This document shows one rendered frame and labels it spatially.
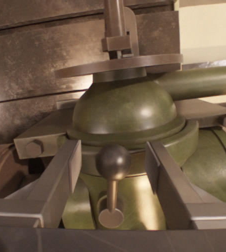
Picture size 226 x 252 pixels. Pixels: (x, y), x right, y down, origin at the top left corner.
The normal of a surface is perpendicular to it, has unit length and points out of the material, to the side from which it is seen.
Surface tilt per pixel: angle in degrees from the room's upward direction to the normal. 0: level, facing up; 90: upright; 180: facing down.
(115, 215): 0
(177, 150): 29
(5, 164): 90
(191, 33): 0
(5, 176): 90
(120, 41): 0
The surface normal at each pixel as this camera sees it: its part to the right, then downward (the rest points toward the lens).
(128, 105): -0.02, -0.37
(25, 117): 0.00, 0.29
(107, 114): -0.33, -0.04
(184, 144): 0.55, 0.18
